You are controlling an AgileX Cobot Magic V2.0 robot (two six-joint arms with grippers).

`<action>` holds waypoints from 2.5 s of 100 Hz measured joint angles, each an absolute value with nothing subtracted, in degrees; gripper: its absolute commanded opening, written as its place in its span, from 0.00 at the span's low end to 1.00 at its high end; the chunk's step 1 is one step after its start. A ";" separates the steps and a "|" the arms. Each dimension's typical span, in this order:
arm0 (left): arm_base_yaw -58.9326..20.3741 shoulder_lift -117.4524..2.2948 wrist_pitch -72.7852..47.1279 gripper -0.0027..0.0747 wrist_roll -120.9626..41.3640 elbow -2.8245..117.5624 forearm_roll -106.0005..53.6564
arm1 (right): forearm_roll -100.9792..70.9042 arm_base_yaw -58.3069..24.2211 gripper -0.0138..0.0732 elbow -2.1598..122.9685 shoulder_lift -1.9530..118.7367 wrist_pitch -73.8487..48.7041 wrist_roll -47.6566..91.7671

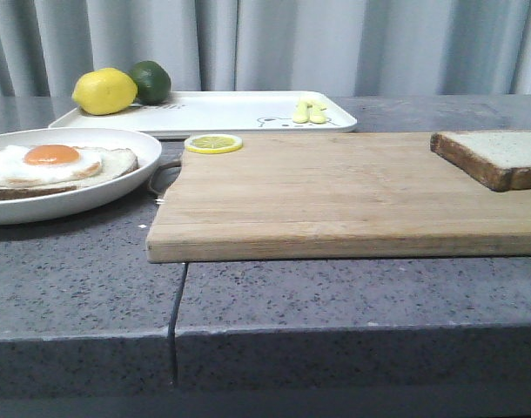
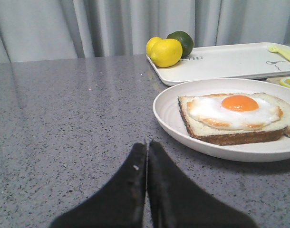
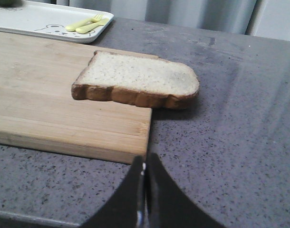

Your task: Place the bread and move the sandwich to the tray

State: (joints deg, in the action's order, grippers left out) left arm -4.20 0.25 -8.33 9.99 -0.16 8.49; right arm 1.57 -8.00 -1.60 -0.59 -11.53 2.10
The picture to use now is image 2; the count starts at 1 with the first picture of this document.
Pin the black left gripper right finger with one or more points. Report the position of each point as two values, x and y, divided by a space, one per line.
177 202

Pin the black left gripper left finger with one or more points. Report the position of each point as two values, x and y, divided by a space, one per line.
119 204

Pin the white round plate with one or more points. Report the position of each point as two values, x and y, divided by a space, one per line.
166 110

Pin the bottom bread slice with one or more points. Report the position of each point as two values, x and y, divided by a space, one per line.
271 132

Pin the white rectangular tray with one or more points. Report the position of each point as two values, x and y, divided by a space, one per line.
249 61

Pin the fried egg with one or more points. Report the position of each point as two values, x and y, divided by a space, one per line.
233 112

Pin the front yellow lemon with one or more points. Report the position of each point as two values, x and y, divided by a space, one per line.
166 52

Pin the yellow lemon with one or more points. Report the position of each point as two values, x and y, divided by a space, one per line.
166 52
151 43

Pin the green lime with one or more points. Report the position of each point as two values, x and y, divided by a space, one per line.
185 40

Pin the wooden cutting board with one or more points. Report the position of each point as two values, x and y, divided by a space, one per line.
276 80

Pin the rear yellow lemon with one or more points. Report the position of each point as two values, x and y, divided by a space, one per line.
151 43

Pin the yellow plastic fork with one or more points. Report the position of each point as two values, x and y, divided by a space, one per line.
285 53

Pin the grey curtain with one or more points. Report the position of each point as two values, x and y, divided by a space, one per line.
32 30

